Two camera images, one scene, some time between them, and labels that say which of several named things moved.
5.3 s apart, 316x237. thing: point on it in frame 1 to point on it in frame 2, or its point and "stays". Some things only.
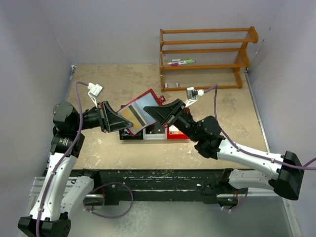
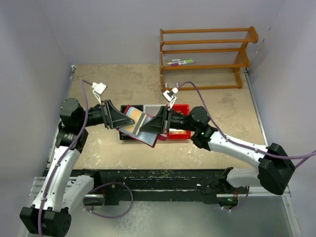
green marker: [187, 60] stays
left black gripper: [108, 119] stays
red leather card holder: [140, 117] to [139, 117]
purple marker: [177, 64] stays
